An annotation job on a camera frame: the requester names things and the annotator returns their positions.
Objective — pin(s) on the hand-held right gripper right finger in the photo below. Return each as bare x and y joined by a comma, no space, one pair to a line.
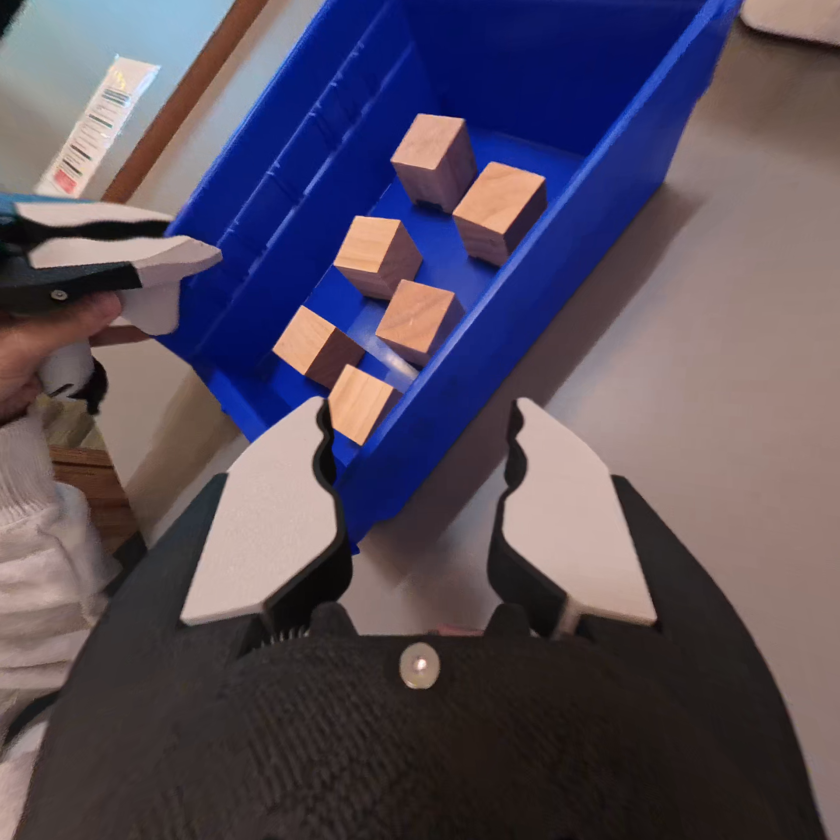
571,525

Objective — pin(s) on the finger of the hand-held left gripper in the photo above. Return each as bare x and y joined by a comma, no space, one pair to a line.
177,259
79,213

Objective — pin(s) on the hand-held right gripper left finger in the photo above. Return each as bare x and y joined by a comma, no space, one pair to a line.
269,525

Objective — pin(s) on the pile of wooden cubes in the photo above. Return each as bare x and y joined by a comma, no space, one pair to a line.
499,210

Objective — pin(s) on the blue plastic bin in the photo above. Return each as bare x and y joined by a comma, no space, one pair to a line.
525,65

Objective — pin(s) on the person's left forearm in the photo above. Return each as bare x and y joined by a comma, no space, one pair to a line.
39,558

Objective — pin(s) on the person's left hand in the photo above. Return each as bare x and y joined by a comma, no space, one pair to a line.
33,341

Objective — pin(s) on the narrow laminated sheet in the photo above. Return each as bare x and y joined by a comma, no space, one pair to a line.
98,124

